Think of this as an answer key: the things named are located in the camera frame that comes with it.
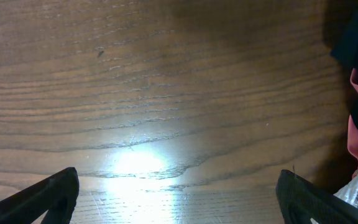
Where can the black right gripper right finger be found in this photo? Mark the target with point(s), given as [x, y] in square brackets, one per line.
[300, 202]

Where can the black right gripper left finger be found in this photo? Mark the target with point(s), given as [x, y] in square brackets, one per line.
[55, 197]

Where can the black garment under pile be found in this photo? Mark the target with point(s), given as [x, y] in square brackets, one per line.
[356, 62]

